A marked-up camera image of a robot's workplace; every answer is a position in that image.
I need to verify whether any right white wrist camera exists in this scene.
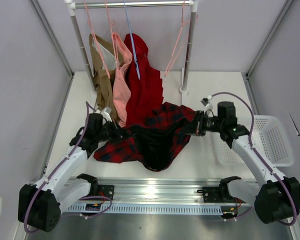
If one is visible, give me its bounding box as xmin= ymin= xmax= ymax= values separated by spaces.
xmin=200 ymin=95 xmax=213 ymax=112

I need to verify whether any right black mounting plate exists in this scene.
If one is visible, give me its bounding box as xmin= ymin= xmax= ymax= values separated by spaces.
xmin=196 ymin=186 xmax=245 ymax=204

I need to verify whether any pink hanging garment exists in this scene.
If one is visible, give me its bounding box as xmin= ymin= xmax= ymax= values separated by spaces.
xmin=112 ymin=32 xmax=133 ymax=127

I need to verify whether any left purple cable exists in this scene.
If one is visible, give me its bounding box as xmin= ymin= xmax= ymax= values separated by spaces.
xmin=23 ymin=101 xmax=113 ymax=235

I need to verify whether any empty pink hanger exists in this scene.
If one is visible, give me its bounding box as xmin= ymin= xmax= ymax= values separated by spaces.
xmin=164 ymin=0 xmax=191 ymax=77

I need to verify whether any black mounting plate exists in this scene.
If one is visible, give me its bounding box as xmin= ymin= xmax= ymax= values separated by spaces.
xmin=196 ymin=186 xmax=245 ymax=204
xmin=88 ymin=184 xmax=115 ymax=200

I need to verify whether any red plaid skirt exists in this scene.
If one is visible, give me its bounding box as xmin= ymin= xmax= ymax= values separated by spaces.
xmin=93 ymin=102 xmax=196 ymax=172

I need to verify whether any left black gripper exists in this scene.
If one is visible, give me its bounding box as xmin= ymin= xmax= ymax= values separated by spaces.
xmin=95 ymin=118 xmax=132 ymax=145

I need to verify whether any tan hanging garment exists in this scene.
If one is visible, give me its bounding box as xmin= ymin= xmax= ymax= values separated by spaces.
xmin=89 ymin=35 xmax=120 ymax=122

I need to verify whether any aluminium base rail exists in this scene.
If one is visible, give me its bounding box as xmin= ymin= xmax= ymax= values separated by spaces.
xmin=59 ymin=177 xmax=261 ymax=206

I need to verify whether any white plastic basket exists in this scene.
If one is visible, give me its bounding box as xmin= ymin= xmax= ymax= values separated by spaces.
xmin=210 ymin=115 xmax=294 ymax=167

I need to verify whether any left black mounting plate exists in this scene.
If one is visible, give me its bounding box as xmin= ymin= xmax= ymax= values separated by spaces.
xmin=88 ymin=184 xmax=115 ymax=200

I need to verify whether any metal clothes rack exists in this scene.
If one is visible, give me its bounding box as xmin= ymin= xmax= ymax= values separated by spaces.
xmin=64 ymin=0 xmax=199 ymax=105

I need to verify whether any red hanging garment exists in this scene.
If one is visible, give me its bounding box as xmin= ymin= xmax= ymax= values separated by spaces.
xmin=124 ymin=33 xmax=164 ymax=126

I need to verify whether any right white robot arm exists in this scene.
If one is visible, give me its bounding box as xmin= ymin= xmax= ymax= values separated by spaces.
xmin=195 ymin=101 xmax=300 ymax=226

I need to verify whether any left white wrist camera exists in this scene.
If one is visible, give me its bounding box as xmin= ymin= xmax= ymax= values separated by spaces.
xmin=100 ymin=106 xmax=112 ymax=122

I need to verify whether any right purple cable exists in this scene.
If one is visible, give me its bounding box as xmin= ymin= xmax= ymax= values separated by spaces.
xmin=209 ymin=91 xmax=298 ymax=225

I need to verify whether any purple cable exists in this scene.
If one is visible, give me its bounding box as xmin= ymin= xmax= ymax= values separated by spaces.
xmin=23 ymin=101 xmax=113 ymax=235
xmin=209 ymin=91 xmax=298 ymax=225

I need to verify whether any pink hanger far left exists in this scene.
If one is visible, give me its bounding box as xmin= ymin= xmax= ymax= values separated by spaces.
xmin=83 ymin=2 xmax=111 ymax=79

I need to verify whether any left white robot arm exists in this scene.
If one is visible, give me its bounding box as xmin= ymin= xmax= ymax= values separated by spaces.
xmin=17 ymin=107 xmax=118 ymax=233

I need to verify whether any slotted white cable duct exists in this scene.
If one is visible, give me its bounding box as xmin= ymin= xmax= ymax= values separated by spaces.
xmin=66 ymin=202 xmax=223 ymax=216

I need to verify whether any blue hanger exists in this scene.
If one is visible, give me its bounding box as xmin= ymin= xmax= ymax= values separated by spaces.
xmin=122 ymin=0 xmax=141 ymax=80

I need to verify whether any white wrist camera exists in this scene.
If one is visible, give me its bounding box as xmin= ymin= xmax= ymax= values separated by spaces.
xmin=200 ymin=95 xmax=213 ymax=112
xmin=100 ymin=106 xmax=112 ymax=122

